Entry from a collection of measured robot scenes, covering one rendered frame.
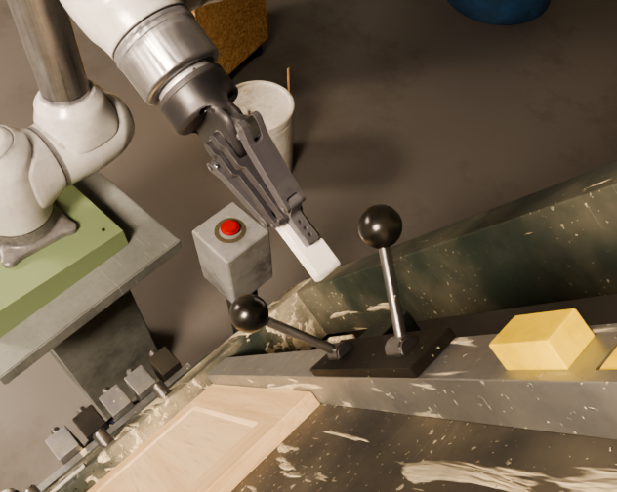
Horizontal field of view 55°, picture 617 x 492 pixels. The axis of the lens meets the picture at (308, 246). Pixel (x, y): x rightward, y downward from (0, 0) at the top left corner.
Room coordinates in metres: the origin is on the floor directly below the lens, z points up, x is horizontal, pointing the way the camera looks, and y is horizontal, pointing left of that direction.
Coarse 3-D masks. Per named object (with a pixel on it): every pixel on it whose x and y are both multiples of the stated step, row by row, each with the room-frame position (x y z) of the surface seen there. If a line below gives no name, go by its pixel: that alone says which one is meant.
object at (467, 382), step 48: (480, 336) 0.20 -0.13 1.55; (240, 384) 0.37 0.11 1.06; (288, 384) 0.29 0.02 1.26; (336, 384) 0.24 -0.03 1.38; (384, 384) 0.20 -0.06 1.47; (432, 384) 0.17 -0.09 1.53; (480, 384) 0.15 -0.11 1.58; (528, 384) 0.14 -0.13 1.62; (576, 384) 0.12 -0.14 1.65; (576, 432) 0.11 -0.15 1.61
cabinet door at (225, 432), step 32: (192, 416) 0.35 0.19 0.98; (224, 416) 0.30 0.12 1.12; (256, 416) 0.26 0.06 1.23; (288, 416) 0.23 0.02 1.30; (160, 448) 0.29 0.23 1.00; (192, 448) 0.25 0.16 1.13; (224, 448) 0.22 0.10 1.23; (256, 448) 0.20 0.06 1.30; (128, 480) 0.24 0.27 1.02; (160, 480) 0.21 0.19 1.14; (192, 480) 0.18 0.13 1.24; (224, 480) 0.16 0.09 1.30
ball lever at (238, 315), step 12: (240, 300) 0.29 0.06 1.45; (252, 300) 0.29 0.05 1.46; (240, 312) 0.28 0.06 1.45; (252, 312) 0.28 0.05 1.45; (264, 312) 0.28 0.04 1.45; (240, 324) 0.27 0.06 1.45; (252, 324) 0.27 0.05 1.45; (264, 324) 0.27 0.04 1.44; (276, 324) 0.28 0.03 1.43; (300, 336) 0.27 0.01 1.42; (312, 336) 0.27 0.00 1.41; (324, 348) 0.26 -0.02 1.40; (336, 348) 0.26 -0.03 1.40; (348, 348) 0.26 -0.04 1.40
